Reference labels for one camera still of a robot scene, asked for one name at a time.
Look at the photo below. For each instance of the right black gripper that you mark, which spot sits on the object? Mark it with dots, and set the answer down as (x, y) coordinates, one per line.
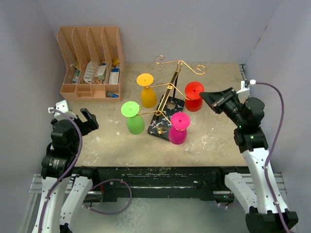
(217, 99)

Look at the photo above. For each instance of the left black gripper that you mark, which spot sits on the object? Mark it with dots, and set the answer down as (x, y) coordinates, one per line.
(88, 125)

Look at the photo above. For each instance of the red plastic wine glass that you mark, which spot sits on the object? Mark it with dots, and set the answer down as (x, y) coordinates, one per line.
(194, 101)

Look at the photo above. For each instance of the magenta plastic wine glass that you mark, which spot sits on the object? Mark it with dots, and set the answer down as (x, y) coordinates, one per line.
(179, 124)

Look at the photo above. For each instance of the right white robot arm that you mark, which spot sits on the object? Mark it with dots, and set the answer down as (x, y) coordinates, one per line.
(265, 209)

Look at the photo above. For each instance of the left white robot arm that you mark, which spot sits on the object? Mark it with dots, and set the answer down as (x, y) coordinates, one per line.
(62, 196)

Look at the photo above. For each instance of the green plastic wine glass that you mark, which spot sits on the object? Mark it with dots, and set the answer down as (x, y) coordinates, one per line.
(134, 122)

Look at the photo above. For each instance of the black marble rack base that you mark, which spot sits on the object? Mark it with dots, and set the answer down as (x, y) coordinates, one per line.
(159, 125)

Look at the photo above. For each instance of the yellow plastic wine glass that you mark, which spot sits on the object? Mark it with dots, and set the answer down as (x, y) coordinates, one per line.
(147, 95)

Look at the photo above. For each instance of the grey blue marker cap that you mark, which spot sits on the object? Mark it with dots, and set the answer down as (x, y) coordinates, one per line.
(112, 95)

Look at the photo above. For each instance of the white printed packet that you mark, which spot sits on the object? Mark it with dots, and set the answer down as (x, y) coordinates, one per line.
(88, 75)

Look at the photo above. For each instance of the white blue box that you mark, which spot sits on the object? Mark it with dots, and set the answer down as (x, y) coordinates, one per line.
(114, 76)

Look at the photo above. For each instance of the white medicine box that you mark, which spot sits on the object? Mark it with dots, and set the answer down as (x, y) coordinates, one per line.
(100, 74)

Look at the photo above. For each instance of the peach plastic desk organizer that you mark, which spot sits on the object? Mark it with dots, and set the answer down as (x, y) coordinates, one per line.
(94, 61)

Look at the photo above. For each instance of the yellow small object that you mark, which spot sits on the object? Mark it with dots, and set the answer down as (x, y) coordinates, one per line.
(116, 62)

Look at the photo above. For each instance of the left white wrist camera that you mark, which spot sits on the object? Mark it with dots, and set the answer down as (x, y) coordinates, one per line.
(64, 107)

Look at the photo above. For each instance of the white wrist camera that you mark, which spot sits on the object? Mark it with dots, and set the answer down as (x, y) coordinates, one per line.
(245, 86)
(64, 107)

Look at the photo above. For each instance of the gold wire glass rack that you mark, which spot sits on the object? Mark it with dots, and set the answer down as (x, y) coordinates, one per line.
(171, 86)

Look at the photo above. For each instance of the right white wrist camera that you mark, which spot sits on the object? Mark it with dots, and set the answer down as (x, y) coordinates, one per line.
(245, 86)

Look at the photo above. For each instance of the black metal base frame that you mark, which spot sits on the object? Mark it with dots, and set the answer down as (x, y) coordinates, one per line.
(181, 182)

